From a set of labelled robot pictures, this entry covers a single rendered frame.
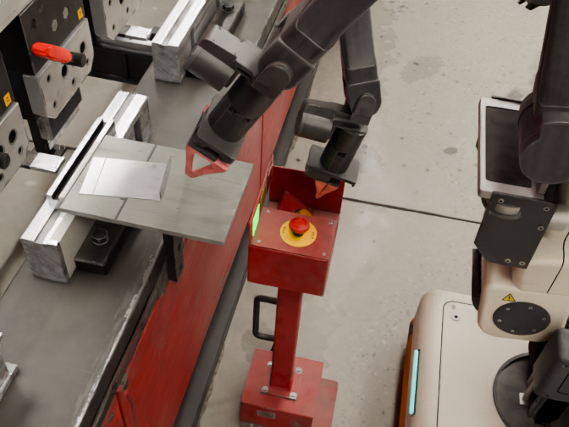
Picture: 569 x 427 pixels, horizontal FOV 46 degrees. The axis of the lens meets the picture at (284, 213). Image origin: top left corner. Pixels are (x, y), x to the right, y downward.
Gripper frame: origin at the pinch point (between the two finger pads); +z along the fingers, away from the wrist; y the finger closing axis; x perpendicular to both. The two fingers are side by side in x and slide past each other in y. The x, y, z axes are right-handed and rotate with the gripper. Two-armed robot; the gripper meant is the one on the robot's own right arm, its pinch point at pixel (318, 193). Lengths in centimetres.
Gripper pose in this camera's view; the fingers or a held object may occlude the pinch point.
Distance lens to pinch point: 137.8
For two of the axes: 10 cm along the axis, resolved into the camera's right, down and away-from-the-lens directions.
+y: -9.4, -3.4, -0.9
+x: -1.9, 7.1, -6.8
